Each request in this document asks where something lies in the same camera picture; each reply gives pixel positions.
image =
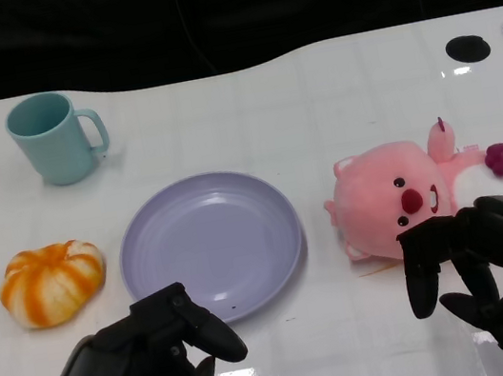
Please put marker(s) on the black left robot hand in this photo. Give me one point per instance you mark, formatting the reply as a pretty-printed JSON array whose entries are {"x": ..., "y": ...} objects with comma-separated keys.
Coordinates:
[{"x": 117, "y": 365}]

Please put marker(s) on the purple round plate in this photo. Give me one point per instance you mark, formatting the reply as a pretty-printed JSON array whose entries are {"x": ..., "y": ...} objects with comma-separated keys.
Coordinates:
[{"x": 211, "y": 238}]

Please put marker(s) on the orange white striped pumpkin toy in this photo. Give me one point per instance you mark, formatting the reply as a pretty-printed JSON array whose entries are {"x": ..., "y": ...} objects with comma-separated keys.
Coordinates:
[{"x": 50, "y": 284}]

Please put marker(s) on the teal plastic mug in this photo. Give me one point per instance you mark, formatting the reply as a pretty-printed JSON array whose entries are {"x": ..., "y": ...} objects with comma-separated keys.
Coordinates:
[{"x": 56, "y": 148}]

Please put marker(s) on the pink plush doll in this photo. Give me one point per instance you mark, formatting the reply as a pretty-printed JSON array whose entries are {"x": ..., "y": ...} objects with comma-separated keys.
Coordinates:
[{"x": 377, "y": 186}]

